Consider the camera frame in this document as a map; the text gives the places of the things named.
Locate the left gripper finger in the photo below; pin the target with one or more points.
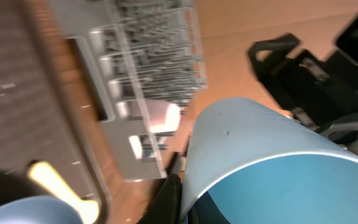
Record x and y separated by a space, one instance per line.
165 207

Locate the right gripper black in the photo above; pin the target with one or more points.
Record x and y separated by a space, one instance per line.
332 102

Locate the yellow plastic spoon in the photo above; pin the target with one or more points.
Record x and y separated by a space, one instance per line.
44 174

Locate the grey dishwasher rack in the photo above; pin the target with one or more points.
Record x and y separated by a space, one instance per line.
144 61

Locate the brown serving tray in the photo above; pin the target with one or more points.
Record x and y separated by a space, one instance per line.
36 123

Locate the light blue cup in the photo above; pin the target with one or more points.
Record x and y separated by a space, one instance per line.
247 163

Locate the dark blue plate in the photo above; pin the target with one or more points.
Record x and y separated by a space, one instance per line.
39 210

